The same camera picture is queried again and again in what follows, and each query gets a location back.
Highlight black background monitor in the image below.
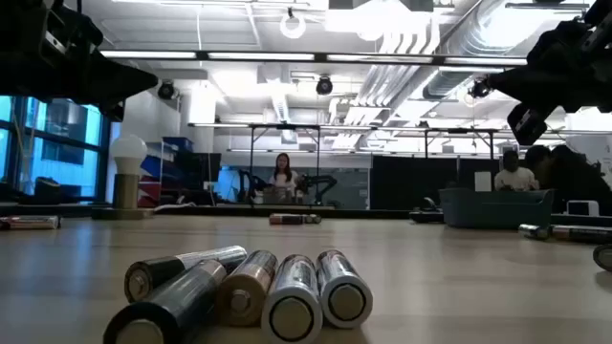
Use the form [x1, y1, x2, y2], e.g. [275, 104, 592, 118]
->
[180, 152, 223, 193]

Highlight long ceiling light bar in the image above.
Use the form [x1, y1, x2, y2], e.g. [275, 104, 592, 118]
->
[98, 49, 528, 67]

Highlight small white box device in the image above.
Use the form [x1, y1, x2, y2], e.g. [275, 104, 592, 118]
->
[566, 199, 601, 217]

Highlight black ceiling spotlight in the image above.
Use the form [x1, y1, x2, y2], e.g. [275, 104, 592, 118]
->
[315, 75, 335, 97]
[156, 79, 179, 101]
[468, 78, 492, 100]

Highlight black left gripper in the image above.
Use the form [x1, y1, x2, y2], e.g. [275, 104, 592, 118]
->
[0, 0, 160, 123]

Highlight black aluminium table frame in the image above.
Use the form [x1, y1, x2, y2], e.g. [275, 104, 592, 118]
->
[0, 203, 612, 226]

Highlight white bulb brass base lamp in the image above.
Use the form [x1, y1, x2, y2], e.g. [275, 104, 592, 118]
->
[91, 134, 154, 221]

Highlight white ring ceiling lamp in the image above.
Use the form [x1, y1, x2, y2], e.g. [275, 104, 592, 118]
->
[279, 8, 307, 40]

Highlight silver ventilation duct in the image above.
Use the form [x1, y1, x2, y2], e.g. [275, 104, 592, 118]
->
[420, 0, 532, 101]

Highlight silver red AA battery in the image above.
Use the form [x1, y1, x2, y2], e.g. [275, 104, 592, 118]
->
[0, 214, 61, 231]

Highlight black bag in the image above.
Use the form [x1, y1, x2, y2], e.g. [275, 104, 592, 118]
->
[33, 176, 62, 205]

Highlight copper black AA battery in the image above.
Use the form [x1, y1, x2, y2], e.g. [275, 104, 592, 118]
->
[548, 225, 612, 244]
[269, 213, 304, 226]
[214, 249, 279, 328]

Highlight black remote control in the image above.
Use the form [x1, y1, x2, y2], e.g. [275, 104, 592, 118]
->
[409, 208, 446, 225]

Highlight black partition panel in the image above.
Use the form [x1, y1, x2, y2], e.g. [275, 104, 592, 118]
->
[370, 155, 501, 211]

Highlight dark grey AA battery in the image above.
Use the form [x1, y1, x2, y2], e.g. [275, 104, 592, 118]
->
[102, 259, 229, 344]

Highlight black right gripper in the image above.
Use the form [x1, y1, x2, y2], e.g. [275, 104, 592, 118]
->
[486, 0, 612, 146]

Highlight person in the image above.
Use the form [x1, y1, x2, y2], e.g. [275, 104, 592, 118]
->
[493, 150, 539, 192]
[267, 152, 300, 204]
[524, 144, 612, 215]

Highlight blue red storage boxes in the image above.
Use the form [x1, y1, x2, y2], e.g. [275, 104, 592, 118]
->
[137, 137, 195, 208]

